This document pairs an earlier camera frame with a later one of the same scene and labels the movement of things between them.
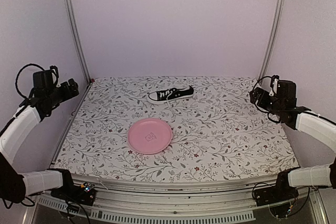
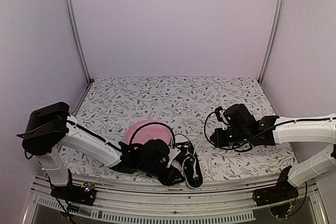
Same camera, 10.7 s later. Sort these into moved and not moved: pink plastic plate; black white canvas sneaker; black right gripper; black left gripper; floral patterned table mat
Moved: black white canvas sneaker; black right gripper; black left gripper
Not moved: floral patterned table mat; pink plastic plate
